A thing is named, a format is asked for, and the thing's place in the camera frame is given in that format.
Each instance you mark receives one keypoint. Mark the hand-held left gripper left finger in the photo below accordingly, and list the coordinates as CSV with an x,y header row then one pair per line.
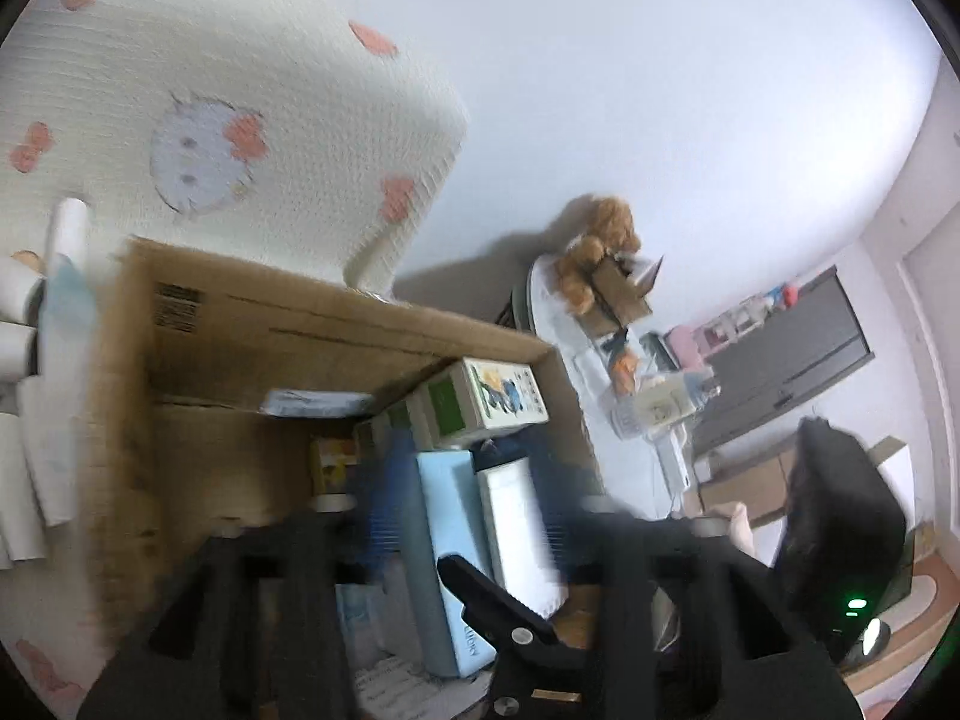
x,y
379,510

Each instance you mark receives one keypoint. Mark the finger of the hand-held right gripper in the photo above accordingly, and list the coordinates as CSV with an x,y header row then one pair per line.
x,y
517,634

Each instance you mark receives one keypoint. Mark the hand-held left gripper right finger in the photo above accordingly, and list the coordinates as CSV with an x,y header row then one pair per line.
x,y
555,525

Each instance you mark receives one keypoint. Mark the large brown cardboard box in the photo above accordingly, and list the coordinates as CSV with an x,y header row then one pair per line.
x,y
225,315

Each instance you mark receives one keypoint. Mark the pile of white paper rolls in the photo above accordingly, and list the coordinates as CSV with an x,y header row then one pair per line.
x,y
52,450

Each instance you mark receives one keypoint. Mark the plain white box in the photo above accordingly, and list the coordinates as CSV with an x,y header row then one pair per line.
x,y
514,525

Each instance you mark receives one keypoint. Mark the yellow purple picture book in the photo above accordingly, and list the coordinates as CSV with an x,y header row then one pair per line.
x,y
334,465

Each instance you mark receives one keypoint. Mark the light blue box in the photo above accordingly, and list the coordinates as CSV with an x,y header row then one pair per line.
x,y
442,540

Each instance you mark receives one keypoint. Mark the brown cardboard carton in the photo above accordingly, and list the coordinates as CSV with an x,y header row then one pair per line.
x,y
892,457
750,484

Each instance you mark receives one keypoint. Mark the white round table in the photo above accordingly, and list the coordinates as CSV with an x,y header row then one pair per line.
x,y
637,465

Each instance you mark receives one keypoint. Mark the brown curved panel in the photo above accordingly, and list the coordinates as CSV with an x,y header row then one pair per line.
x,y
919,615

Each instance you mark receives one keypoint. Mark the clear plastic container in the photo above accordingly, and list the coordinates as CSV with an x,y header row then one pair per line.
x,y
637,416

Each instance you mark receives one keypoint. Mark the green white drink carton pack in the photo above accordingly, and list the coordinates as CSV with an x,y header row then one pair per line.
x,y
480,397

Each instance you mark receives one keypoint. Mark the orange snack bag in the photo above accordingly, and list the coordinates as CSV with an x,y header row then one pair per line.
x,y
624,371

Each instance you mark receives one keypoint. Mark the dark grey cabinet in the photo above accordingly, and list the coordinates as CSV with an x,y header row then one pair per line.
x,y
787,360

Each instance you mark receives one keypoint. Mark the clear plastic bottle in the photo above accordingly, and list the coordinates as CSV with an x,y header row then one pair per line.
x,y
675,397

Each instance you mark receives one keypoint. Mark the black chair back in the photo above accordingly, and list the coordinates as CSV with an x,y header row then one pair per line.
x,y
514,311

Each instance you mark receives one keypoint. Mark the pink soft item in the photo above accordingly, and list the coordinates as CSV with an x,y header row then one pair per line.
x,y
686,343

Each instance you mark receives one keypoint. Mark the white toy shelf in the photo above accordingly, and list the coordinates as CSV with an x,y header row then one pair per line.
x,y
739,319

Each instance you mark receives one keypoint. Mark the small open cardboard box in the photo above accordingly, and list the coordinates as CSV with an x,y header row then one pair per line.
x,y
619,300

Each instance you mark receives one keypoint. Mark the red blue toy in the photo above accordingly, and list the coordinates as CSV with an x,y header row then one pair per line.
x,y
784,296

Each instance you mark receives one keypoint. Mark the brown teddy bear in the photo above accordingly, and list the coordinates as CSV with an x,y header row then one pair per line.
x,y
600,229

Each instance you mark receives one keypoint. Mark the pale blue packet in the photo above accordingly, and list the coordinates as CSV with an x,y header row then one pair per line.
x,y
67,307

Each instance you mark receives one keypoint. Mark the white cartoon printed quilt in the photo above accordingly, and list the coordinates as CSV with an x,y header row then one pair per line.
x,y
262,90

